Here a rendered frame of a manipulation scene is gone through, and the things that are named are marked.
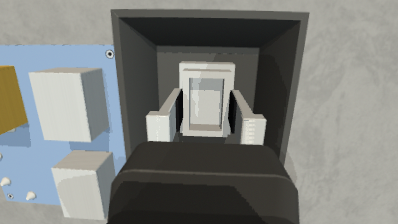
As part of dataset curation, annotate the yellow-orange block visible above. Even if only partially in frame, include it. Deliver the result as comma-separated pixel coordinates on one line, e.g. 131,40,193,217
0,66,28,135

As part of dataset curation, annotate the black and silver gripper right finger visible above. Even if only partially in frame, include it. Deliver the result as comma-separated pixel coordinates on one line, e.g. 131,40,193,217
228,90,266,145

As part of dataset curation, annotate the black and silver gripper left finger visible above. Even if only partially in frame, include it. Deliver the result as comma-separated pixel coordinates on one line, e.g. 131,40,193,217
146,88,183,142

